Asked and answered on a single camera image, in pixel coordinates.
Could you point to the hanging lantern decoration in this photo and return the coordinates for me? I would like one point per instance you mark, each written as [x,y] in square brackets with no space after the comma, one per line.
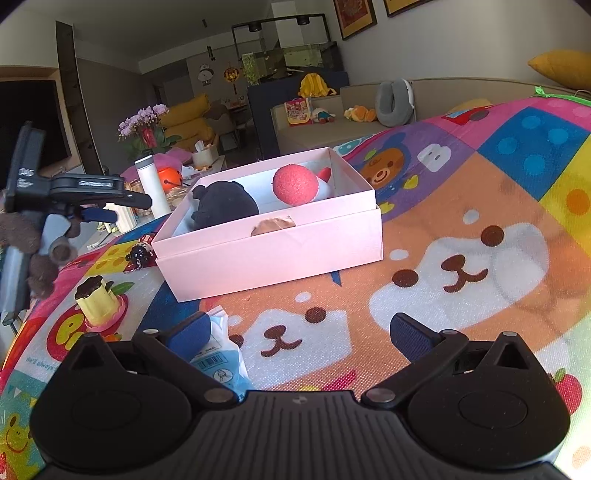
[231,74]

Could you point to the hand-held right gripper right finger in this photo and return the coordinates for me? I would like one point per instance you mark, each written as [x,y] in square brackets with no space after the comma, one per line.
[411,334]

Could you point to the yellow backpack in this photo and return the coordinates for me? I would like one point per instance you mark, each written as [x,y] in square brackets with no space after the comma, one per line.
[314,85]

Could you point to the blue wet wipes pack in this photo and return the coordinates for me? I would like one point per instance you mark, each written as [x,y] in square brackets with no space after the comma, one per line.
[221,364]

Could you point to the white colourful plush toy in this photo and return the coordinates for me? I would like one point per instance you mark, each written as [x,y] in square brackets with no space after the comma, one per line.
[323,115]

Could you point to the colourful printed mat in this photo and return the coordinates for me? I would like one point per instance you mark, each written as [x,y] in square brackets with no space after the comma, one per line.
[438,277]

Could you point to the black plush toy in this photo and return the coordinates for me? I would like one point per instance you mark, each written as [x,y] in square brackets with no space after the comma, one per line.
[226,207]

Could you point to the wide framed picture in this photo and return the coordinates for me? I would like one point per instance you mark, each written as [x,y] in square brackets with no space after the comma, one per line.
[406,7]

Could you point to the yellow beanbag chair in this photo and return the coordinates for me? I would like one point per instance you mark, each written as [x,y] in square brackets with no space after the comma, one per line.
[187,117]

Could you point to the pink cardboard box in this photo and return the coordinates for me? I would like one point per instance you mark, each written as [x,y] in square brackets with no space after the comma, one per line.
[277,263]

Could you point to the white thermos bottle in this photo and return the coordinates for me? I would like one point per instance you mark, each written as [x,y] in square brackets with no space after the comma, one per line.
[152,189]

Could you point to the purple orchid plant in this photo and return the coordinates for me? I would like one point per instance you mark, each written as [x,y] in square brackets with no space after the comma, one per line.
[145,120]

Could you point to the grey neck pillow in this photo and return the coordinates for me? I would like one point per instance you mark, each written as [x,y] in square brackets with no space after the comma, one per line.
[390,104]

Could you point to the cartoon wall clock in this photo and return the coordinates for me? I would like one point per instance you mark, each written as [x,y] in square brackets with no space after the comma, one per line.
[206,75]

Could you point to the yellow cushion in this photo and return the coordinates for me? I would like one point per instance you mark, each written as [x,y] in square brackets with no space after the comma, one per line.
[563,67]

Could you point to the yellow pudding toy pink plate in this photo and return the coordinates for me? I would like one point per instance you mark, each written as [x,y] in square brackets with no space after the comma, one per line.
[99,302]

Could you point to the beige sofa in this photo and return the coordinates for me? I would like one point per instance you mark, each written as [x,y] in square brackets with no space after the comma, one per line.
[461,97]

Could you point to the small framed picture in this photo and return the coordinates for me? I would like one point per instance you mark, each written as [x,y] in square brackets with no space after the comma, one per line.
[354,18]

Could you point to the orange plush toy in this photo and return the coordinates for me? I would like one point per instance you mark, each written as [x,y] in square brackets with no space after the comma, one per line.
[360,114]

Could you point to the small black red figure toy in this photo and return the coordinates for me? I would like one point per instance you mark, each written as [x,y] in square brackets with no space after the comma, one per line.
[141,256]

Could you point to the orange round toy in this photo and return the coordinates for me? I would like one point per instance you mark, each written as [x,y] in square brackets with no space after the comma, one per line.
[170,177]

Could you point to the colourful gift bag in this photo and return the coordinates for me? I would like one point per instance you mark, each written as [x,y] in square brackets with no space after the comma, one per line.
[298,111]

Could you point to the black television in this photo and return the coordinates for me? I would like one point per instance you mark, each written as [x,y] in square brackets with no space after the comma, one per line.
[32,124]

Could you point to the brown plush toy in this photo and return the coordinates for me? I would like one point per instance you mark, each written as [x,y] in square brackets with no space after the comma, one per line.
[18,233]

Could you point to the white tissue box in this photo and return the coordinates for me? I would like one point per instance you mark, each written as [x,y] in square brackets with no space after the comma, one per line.
[204,154]

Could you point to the dark blue cabinet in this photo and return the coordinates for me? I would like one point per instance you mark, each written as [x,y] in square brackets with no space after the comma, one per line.
[263,120]

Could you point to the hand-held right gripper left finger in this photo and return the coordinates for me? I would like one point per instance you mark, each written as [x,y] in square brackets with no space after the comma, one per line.
[189,332]

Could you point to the glass fish tank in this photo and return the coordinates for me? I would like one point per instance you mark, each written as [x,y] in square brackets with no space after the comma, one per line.
[286,55]

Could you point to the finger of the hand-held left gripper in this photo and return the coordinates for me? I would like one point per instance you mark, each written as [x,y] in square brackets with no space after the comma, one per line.
[134,199]
[99,214]

